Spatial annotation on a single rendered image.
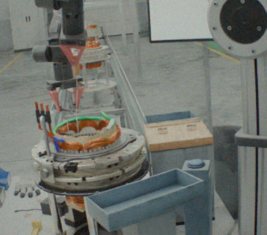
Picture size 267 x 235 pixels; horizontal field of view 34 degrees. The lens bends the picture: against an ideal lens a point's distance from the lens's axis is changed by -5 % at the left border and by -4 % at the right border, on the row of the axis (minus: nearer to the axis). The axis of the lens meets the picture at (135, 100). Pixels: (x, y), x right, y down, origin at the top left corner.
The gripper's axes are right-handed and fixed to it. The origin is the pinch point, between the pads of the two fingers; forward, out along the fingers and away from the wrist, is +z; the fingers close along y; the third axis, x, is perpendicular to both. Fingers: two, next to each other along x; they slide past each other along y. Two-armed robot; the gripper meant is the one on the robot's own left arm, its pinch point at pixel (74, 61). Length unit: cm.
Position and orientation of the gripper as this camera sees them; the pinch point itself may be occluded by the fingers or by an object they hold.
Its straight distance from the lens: 120.6
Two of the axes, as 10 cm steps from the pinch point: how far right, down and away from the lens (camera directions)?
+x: 10.0, 0.1, 0.4
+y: 0.3, 5.6, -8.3
